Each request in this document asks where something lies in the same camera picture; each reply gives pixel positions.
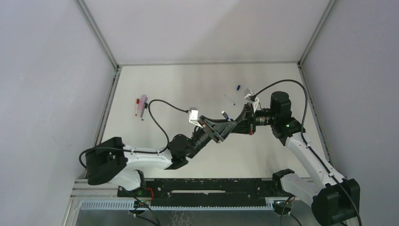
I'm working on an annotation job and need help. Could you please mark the grey pen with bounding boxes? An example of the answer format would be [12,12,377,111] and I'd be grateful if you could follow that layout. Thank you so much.
[140,97,148,121]

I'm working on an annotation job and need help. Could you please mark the pink highlighter pen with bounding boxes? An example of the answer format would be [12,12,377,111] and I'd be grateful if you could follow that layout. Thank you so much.
[138,94,147,111]

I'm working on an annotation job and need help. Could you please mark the white pen red end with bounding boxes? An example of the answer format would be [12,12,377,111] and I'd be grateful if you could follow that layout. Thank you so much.
[135,104,139,116]

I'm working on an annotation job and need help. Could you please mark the white pen blue end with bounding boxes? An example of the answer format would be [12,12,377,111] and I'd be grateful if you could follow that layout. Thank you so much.
[221,111,230,121]

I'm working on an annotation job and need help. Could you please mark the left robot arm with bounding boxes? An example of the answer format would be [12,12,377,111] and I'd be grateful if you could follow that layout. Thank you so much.
[79,116,238,191]

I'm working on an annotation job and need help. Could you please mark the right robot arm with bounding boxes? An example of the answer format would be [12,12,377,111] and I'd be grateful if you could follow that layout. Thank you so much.
[235,89,362,226]

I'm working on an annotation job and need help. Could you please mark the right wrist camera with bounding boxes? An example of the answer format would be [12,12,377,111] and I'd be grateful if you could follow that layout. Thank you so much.
[244,88,259,112]

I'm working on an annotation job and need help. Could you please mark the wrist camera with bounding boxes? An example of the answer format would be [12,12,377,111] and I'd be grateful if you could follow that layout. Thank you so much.
[188,107,202,128]
[244,88,259,112]

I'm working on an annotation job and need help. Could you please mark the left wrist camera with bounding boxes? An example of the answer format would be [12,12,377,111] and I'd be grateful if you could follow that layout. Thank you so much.
[188,107,202,128]

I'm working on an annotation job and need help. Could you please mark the right camera cable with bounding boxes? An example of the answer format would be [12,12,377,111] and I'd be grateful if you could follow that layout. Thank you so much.
[252,79,362,226]

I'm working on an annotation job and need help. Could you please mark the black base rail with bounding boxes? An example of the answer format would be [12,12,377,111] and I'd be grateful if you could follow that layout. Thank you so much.
[117,178,290,208]

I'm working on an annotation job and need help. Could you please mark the aluminium frame rails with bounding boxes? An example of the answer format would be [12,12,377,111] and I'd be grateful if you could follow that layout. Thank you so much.
[64,178,356,226]

